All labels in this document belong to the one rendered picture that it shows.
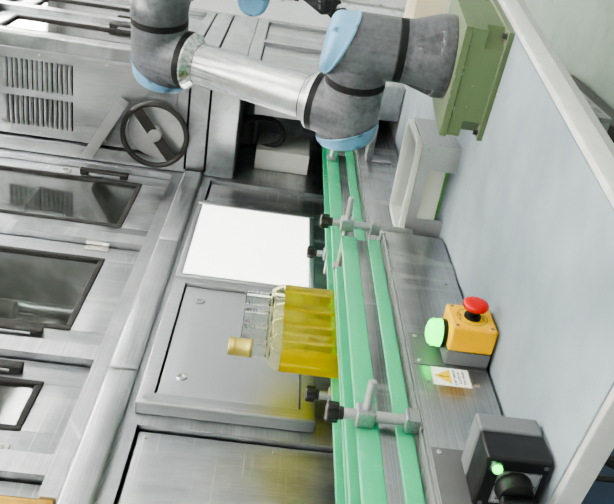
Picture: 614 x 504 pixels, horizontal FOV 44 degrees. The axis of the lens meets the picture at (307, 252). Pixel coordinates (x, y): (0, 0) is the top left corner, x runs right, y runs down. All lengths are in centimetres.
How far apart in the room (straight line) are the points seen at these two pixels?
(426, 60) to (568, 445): 73
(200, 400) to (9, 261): 72
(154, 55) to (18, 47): 95
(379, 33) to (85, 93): 128
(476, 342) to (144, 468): 61
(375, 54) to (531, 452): 75
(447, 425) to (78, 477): 61
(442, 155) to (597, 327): 75
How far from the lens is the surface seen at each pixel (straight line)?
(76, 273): 193
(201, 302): 175
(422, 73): 140
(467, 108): 140
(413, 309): 131
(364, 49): 138
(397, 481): 101
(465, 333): 117
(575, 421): 93
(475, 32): 135
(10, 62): 251
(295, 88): 149
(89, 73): 244
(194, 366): 156
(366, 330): 126
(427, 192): 159
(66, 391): 156
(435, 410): 110
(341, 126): 145
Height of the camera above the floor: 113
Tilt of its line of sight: 4 degrees down
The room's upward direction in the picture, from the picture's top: 83 degrees counter-clockwise
